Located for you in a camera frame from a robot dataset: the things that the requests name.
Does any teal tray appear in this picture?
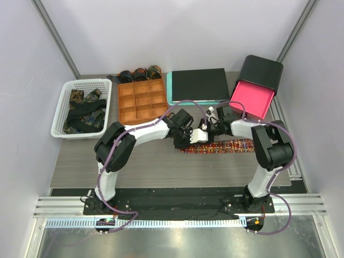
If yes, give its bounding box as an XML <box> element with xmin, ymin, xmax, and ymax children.
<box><xmin>166</xmin><ymin>72</ymin><xmax>220</xmax><ymax>106</ymax></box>

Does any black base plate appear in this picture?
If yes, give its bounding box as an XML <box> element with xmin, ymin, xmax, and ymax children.
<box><xmin>51</xmin><ymin>187</ymin><xmax>275</xmax><ymax>221</ymax></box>

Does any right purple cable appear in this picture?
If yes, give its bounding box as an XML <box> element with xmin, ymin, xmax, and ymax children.
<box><xmin>208</xmin><ymin>101</ymin><xmax>296</xmax><ymax>236</ymax></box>

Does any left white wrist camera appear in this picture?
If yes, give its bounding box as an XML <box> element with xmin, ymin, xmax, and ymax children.
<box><xmin>190</xmin><ymin>124</ymin><xmax>209</xmax><ymax>144</ymax></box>

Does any white perforated plastic basket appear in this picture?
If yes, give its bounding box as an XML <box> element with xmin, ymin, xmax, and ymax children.
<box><xmin>51</xmin><ymin>78</ymin><xmax>112</xmax><ymax>140</ymax></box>

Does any rolled brown floral tie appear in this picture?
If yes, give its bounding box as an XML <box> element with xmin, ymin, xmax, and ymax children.
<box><xmin>133</xmin><ymin>68</ymin><xmax>147</xmax><ymax>82</ymax></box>

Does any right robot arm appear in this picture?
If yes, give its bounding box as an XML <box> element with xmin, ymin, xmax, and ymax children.
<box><xmin>206</xmin><ymin>106</ymin><xmax>296</xmax><ymax>212</ymax></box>

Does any black notebook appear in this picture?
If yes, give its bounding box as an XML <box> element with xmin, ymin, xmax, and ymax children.
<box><xmin>172</xmin><ymin>68</ymin><xmax>230</xmax><ymax>102</ymax></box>

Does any black tie in basket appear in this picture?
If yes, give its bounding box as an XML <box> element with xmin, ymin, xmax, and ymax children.
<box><xmin>63</xmin><ymin>99</ymin><xmax>106</xmax><ymax>134</ymax></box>

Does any dark floral tie in basket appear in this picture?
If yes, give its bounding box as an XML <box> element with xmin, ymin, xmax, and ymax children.
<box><xmin>63</xmin><ymin>89</ymin><xmax>106</xmax><ymax>134</ymax></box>

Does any multicoloured plaid tie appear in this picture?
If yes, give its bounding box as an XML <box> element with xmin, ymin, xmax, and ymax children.
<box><xmin>180</xmin><ymin>139</ymin><xmax>255</xmax><ymax>154</ymax></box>

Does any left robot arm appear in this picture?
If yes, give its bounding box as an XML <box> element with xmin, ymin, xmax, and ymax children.
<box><xmin>94</xmin><ymin>109</ymin><xmax>194</xmax><ymax>214</ymax></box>

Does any aluminium rail frame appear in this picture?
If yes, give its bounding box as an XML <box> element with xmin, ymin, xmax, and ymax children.
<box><xmin>33</xmin><ymin>194</ymin><xmax>327</xmax><ymax>218</ymax></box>

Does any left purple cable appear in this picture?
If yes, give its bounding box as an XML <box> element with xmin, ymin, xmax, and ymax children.
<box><xmin>96</xmin><ymin>99</ymin><xmax>208</xmax><ymax>234</ymax></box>

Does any white slotted cable duct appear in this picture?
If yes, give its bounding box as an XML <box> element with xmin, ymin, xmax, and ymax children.
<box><xmin>45</xmin><ymin>217</ymin><xmax>247</xmax><ymax>229</ymax></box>

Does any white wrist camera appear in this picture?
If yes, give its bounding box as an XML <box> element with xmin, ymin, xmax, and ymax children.
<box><xmin>190</xmin><ymin>124</ymin><xmax>209</xmax><ymax>144</ymax></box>
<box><xmin>206</xmin><ymin>106</ymin><xmax>218</xmax><ymax>123</ymax></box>

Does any purple cable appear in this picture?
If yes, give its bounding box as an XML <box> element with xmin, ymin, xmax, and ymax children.
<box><xmin>96</xmin><ymin>99</ymin><xmax>208</xmax><ymax>234</ymax></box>
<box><xmin>208</xmin><ymin>101</ymin><xmax>296</xmax><ymax>236</ymax></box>

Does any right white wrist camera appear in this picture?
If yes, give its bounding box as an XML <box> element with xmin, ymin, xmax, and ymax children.
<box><xmin>206</xmin><ymin>106</ymin><xmax>218</xmax><ymax>123</ymax></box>

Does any black pink drawer cabinet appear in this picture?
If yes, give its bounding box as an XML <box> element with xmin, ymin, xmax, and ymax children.
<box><xmin>229</xmin><ymin>55</ymin><xmax>283</xmax><ymax>120</ymax></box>

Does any orange compartment tray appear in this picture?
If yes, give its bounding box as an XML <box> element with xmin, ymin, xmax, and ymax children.
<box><xmin>117</xmin><ymin>78</ymin><xmax>168</xmax><ymax>125</ymax></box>

